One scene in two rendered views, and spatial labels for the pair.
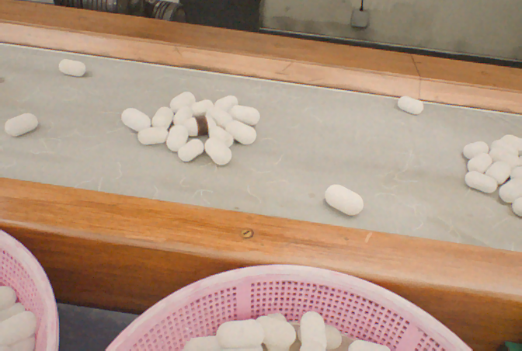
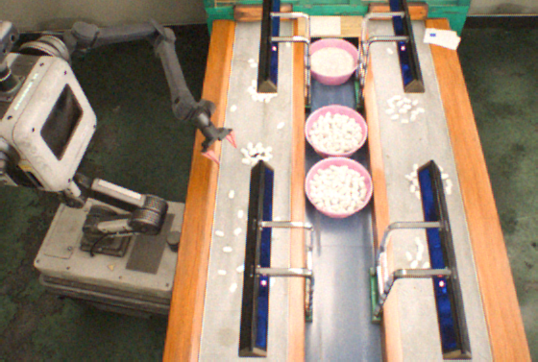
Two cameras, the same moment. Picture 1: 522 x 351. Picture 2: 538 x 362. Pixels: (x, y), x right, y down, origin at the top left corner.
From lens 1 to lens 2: 1.92 m
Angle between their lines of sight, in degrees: 59
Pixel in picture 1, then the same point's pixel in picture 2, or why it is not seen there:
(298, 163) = (265, 134)
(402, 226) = (283, 117)
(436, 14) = not seen: outside the picture
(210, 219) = (295, 145)
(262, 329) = (314, 138)
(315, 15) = not seen: outside the picture
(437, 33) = not seen: outside the picture
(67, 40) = (211, 202)
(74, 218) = (301, 166)
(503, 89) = (222, 84)
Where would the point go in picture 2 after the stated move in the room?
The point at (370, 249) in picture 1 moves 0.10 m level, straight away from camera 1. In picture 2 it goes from (298, 121) to (276, 115)
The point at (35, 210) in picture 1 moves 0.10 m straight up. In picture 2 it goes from (300, 173) to (300, 158)
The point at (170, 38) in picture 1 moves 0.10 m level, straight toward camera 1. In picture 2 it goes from (207, 170) to (231, 165)
